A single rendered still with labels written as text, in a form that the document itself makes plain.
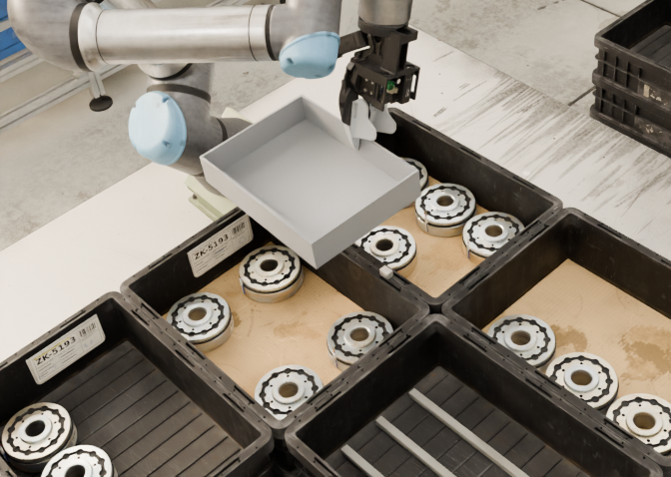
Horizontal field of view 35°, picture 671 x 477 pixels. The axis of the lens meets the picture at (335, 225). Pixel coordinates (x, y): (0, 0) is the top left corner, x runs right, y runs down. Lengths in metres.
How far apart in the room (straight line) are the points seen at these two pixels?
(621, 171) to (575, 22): 1.73
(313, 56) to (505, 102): 0.96
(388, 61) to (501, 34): 2.26
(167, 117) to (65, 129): 1.82
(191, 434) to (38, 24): 0.62
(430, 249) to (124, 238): 0.64
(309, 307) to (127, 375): 0.30
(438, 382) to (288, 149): 0.43
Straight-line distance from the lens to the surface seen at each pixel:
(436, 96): 2.32
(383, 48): 1.53
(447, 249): 1.79
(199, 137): 1.90
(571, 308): 1.70
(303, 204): 1.58
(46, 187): 3.46
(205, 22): 1.46
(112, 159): 3.48
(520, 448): 1.54
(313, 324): 1.70
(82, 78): 3.63
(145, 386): 1.68
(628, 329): 1.68
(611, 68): 2.71
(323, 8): 1.42
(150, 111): 1.90
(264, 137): 1.69
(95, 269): 2.08
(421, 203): 1.83
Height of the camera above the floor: 2.10
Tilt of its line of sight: 43 degrees down
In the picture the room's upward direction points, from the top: 9 degrees counter-clockwise
